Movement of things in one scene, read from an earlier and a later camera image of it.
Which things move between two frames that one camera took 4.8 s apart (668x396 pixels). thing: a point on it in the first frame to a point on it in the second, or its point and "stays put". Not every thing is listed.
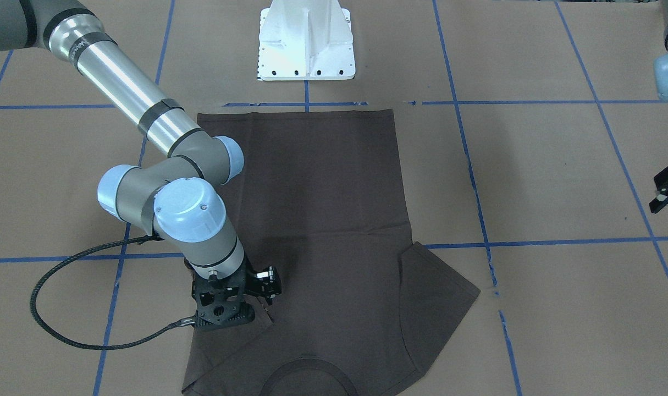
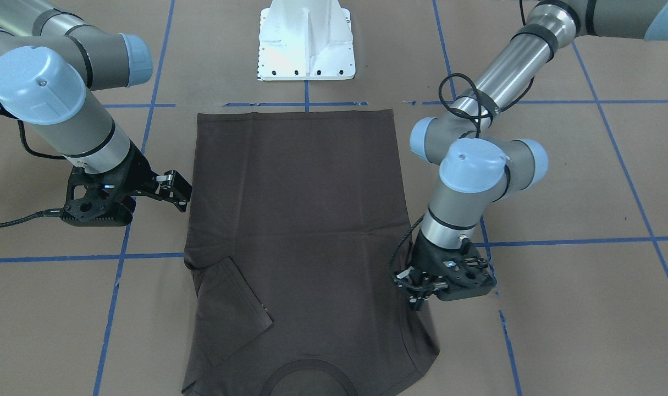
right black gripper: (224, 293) to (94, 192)
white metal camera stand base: (302, 40) stays put
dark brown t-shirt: (363, 307) stays put
